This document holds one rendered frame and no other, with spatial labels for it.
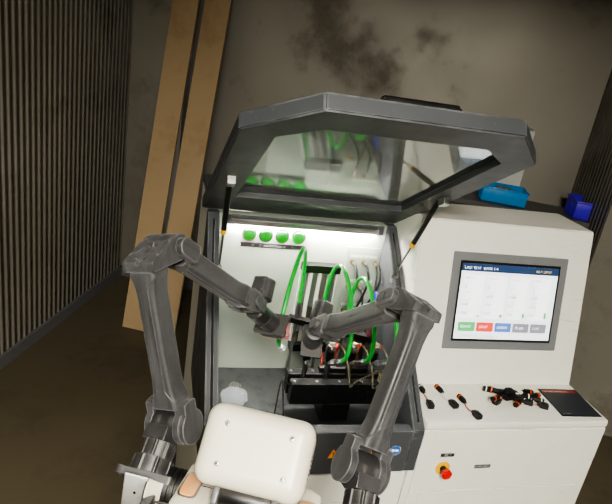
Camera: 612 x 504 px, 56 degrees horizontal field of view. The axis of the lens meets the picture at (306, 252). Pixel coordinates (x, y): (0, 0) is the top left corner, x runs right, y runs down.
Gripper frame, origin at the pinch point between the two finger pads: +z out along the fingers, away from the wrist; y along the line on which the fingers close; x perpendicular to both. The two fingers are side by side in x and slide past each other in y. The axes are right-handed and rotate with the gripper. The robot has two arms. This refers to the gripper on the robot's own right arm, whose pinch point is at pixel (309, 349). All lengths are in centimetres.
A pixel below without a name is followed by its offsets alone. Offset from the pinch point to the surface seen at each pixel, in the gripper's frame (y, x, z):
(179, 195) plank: 138, 91, 152
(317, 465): -34.8, -7.2, 6.1
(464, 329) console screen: 18, -54, 8
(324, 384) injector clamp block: -8.5, -6.9, 9.9
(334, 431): -25.2, -10.6, -1.8
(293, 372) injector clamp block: -5.2, 3.9, 12.7
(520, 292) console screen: 33, -74, 4
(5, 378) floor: 5, 160, 154
